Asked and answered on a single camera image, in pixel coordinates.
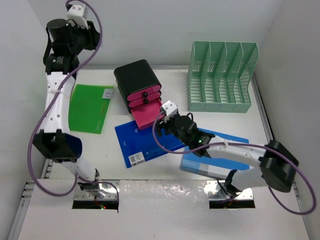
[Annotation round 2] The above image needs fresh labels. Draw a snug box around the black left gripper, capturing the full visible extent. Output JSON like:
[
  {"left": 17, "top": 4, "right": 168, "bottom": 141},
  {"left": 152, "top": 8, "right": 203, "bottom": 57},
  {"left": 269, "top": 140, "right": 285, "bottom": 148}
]
[{"left": 69, "top": 20, "right": 103, "bottom": 56}]

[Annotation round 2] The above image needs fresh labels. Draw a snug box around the pink bottom drawer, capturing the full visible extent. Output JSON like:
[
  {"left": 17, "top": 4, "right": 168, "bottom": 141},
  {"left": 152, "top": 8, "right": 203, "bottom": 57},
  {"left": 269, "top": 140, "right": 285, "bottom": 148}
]
[{"left": 131, "top": 98, "right": 162, "bottom": 131}]

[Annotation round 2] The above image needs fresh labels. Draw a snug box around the pink drawer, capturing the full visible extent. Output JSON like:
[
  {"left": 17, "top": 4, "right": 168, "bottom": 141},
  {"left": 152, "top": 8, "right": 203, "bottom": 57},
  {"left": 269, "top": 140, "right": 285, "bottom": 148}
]
[
  {"left": 128, "top": 91, "right": 161, "bottom": 108},
  {"left": 131, "top": 98, "right": 162, "bottom": 131},
  {"left": 126, "top": 84, "right": 162, "bottom": 102}
]

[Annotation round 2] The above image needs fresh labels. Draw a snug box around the pink top drawer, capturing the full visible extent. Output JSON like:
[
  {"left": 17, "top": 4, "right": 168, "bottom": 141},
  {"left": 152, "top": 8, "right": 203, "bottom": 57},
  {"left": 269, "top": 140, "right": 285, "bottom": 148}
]
[{"left": 126, "top": 84, "right": 162, "bottom": 102}]

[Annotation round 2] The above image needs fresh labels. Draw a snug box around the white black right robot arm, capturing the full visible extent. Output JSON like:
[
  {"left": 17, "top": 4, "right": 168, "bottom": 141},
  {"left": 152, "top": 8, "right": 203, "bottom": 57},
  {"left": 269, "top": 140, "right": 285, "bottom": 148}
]
[{"left": 152, "top": 114, "right": 299, "bottom": 196}]

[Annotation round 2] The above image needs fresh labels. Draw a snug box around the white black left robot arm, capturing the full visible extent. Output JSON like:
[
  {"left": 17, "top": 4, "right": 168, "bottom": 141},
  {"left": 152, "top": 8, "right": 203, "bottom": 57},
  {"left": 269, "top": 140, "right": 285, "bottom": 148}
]
[{"left": 32, "top": 18, "right": 100, "bottom": 182}]

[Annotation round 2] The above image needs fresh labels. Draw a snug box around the light blue book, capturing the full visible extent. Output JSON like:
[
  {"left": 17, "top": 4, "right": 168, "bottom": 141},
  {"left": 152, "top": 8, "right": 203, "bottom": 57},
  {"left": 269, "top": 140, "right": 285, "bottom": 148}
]
[{"left": 179, "top": 127, "right": 250, "bottom": 180}]

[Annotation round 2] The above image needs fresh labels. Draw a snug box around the pink middle drawer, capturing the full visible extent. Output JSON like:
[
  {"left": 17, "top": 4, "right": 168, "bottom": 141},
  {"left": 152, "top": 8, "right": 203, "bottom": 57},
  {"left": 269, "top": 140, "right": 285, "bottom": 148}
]
[{"left": 128, "top": 91, "right": 161, "bottom": 108}]

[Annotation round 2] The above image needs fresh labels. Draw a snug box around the dark blue clipboard folder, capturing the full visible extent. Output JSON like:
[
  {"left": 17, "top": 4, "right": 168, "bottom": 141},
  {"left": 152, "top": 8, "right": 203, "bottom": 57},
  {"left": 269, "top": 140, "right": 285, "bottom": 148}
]
[{"left": 114, "top": 119, "right": 187, "bottom": 169}]

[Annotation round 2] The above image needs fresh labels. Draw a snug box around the black drawer cabinet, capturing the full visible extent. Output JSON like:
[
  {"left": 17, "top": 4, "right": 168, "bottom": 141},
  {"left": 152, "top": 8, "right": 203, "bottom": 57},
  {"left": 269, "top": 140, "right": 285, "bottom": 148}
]
[{"left": 113, "top": 59, "right": 161, "bottom": 113}]

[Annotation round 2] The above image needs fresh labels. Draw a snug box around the mint green file rack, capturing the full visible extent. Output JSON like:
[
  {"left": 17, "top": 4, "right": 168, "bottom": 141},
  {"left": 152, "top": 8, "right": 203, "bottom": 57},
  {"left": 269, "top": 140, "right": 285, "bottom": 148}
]
[{"left": 187, "top": 41, "right": 260, "bottom": 114}]

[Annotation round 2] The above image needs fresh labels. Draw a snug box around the green clip file folder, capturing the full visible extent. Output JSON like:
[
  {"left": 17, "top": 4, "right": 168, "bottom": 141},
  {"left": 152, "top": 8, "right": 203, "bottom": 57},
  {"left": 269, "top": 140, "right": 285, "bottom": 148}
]
[{"left": 68, "top": 84, "right": 114, "bottom": 134}]

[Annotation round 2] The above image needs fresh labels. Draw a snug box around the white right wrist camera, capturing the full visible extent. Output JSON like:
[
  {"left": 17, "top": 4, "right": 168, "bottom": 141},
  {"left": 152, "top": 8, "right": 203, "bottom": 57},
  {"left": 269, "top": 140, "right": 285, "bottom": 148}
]
[{"left": 160, "top": 100, "right": 178, "bottom": 118}]

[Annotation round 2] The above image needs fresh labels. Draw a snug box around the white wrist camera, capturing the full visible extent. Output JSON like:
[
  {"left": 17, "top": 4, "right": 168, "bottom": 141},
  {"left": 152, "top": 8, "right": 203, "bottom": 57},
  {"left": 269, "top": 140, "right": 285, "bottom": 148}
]
[
  {"left": 67, "top": 3, "right": 89, "bottom": 29},
  {"left": 160, "top": 100, "right": 178, "bottom": 118}
]

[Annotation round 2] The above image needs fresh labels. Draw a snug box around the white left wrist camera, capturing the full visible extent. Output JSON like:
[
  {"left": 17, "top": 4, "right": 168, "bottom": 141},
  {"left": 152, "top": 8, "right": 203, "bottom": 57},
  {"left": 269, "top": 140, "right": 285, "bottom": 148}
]
[{"left": 67, "top": 3, "right": 89, "bottom": 29}]

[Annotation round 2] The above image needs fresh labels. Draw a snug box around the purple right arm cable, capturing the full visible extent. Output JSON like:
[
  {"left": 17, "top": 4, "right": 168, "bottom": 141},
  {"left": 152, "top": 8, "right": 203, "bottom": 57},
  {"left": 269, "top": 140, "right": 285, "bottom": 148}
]
[{"left": 151, "top": 109, "right": 318, "bottom": 216}]

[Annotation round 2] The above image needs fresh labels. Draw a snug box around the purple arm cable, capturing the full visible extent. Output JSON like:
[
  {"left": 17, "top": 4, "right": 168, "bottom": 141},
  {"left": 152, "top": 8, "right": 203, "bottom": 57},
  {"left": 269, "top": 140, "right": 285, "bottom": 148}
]
[
  {"left": 27, "top": 0, "right": 121, "bottom": 207},
  {"left": 151, "top": 109, "right": 318, "bottom": 216}
]

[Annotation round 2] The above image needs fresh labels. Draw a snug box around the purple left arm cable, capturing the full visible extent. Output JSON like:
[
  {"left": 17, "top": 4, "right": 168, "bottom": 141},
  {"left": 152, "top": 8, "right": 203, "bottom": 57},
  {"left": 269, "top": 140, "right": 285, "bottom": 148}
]
[{"left": 27, "top": 0, "right": 121, "bottom": 207}]

